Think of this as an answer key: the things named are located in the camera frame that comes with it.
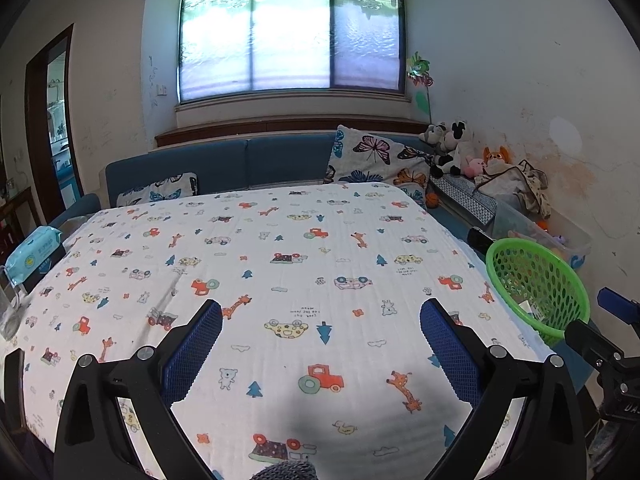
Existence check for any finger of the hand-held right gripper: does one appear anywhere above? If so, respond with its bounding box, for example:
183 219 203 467
564 319 628 368
596 286 640 325

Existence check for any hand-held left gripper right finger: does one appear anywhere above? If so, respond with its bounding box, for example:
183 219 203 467
420 298 588 480

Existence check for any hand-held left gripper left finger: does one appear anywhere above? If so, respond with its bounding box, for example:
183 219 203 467
54 299 224 480

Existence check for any green plastic basket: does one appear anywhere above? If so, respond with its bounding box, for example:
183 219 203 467
486 238 591 346

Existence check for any person's left hand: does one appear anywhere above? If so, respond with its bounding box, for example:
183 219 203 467
250 461 318 480

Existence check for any clear plastic storage box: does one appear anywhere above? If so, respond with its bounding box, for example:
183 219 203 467
492 200 593 273

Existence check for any beige crumpled cloth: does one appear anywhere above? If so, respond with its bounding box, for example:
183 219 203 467
472 160 551 218

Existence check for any striped cushion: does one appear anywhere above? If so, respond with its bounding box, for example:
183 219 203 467
429 174 498 226

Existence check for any small butterfly print pillow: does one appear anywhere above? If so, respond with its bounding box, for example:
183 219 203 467
116 172 198 207

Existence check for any black phone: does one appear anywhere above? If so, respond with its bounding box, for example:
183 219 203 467
4 349 27 433

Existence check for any blue wet wipes packet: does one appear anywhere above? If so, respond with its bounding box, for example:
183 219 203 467
5 226 65 283

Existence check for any clear glass mug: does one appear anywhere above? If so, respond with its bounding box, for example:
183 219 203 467
0 265 23 341

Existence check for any orange fox plush toy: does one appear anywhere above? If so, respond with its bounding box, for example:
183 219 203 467
481 146 512 173

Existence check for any black and white cow plush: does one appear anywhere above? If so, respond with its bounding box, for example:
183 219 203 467
430 120 475 178

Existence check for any blue sofa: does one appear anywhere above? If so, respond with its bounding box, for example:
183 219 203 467
47 132 481 233

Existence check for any large butterfly print pillow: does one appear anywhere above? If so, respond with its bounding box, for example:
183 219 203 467
322 125 433 211

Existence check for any grey dog plush toy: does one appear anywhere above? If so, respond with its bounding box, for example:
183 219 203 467
419 122 448 146

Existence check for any dark wooden cabinet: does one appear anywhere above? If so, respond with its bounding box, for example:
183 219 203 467
0 185 36 261

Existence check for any wooden window ledge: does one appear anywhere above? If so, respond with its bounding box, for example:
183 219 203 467
154 117 431 150

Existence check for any colourful pinwheel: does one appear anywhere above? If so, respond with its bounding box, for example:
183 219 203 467
405 52 433 121

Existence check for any large window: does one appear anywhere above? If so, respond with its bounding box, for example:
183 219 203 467
176 0 406 106

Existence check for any dark wooden door frame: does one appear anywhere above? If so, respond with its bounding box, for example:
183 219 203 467
25 22 86 211

